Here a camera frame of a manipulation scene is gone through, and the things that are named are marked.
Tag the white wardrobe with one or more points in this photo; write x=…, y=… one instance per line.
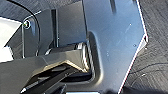
x=8, y=40

